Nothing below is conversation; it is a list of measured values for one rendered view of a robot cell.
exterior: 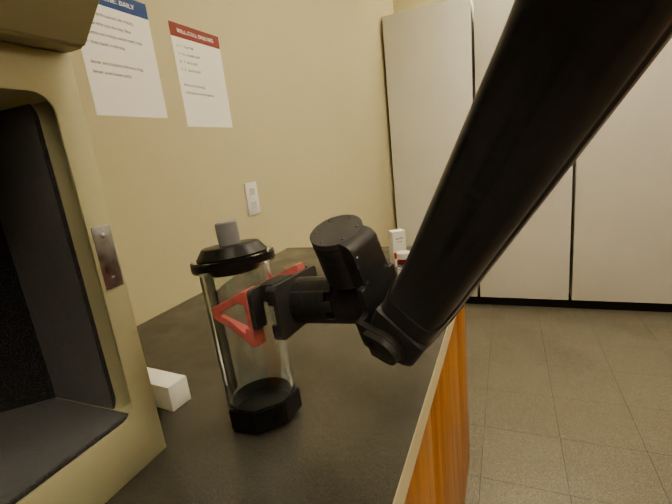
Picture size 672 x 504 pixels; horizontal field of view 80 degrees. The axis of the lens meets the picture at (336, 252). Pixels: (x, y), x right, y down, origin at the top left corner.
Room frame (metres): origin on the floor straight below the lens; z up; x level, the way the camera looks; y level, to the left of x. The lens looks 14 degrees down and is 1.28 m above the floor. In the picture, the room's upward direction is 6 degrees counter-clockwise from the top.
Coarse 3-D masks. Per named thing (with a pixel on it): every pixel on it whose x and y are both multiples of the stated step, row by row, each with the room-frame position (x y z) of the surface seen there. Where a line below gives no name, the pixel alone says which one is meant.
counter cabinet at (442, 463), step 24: (456, 336) 1.05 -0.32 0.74; (456, 360) 1.03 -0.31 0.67; (456, 384) 1.01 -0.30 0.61; (432, 408) 0.68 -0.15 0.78; (456, 408) 1.00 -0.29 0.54; (432, 432) 0.67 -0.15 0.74; (456, 432) 0.98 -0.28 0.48; (432, 456) 0.66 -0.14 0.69; (456, 456) 0.96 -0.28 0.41; (432, 480) 0.64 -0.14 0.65; (456, 480) 0.94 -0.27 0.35
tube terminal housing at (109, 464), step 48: (0, 48) 0.39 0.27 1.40; (0, 96) 0.41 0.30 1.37; (48, 96) 0.42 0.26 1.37; (48, 144) 0.43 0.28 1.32; (96, 192) 0.44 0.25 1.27; (96, 288) 0.44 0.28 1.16; (144, 384) 0.44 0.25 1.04; (144, 432) 0.43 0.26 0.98; (48, 480) 0.33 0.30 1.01; (96, 480) 0.36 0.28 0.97
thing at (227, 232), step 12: (216, 228) 0.50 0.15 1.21; (228, 228) 0.50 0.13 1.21; (228, 240) 0.50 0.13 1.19; (240, 240) 0.51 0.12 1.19; (252, 240) 0.51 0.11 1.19; (204, 252) 0.48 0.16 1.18; (216, 252) 0.47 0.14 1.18; (228, 252) 0.47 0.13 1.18; (240, 252) 0.47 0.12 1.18; (252, 252) 0.48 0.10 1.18
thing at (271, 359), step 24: (192, 264) 0.48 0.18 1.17; (216, 264) 0.46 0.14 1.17; (264, 264) 0.49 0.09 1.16; (216, 288) 0.47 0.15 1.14; (240, 288) 0.46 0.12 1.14; (240, 312) 0.46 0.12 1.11; (216, 336) 0.47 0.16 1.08; (240, 360) 0.46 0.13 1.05; (264, 360) 0.46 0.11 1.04; (288, 360) 0.49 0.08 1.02; (240, 384) 0.45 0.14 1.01; (264, 384) 0.45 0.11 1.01; (288, 384) 0.48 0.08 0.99; (240, 408) 0.45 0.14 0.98
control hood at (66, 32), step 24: (0, 0) 0.36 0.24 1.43; (24, 0) 0.37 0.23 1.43; (48, 0) 0.39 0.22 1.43; (72, 0) 0.40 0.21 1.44; (96, 0) 0.42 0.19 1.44; (0, 24) 0.37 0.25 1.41; (24, 24) 0.38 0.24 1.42; (48, 24) 0.40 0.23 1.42; (72, 24) 0.41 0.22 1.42; (48, 48) 0.42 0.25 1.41; (72, 48) 0.43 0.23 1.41
